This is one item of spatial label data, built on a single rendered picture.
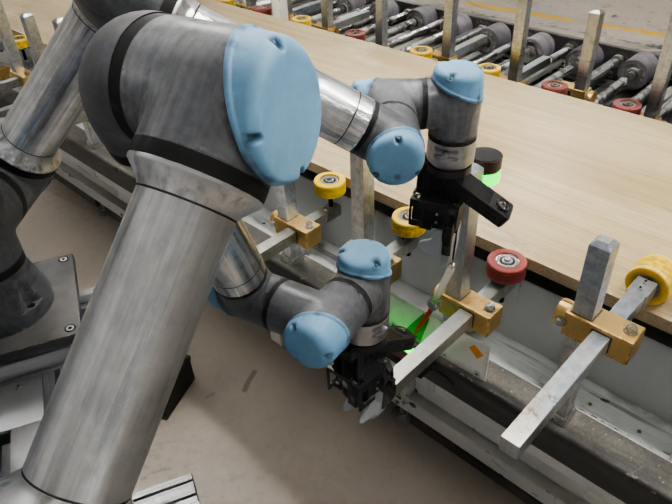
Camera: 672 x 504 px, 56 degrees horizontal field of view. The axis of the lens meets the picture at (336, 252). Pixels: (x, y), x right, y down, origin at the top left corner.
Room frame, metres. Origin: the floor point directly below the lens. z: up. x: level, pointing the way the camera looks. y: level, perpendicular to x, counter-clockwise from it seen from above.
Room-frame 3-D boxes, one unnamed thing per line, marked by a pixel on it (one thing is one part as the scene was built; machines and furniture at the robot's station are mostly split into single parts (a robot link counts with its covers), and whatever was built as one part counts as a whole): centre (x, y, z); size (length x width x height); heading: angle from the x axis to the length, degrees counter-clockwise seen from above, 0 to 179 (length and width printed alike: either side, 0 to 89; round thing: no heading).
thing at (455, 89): (0.88, -0.19, 1.31); 0.09 x 0.08 x 0.11; 88
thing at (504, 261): (1.00, -0.35, 0.85); 0.08 x 0.08 x 0.11
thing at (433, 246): (0.87, -0.17, 1.04); 0.06 x 0.03 x 0.09; 65
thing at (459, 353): (0.96, -0.20, 0.75); 0.26 x 0.01 x 0.10; 45
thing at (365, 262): (0.69, -0.04, 1.12); 0.09 x 0.08 x 0.11; 148
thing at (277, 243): (1.22, 0.15, 0.81); 0.43 x 0.03 x 0.04; 135
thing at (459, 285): (0.95, -0.24, 0.92); 0.03 x 0.03 x 0.48; 45
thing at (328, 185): (1.36, 0.01, 0.85); 0.08 x 0.08 x 0.11
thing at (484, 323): (0.94, -0.26, 0.85); 0.13 x 0.06 x 0.05; 45
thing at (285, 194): (1.31, 0.11, 0.90); 0.03 x 0.03 x 0.48; 45
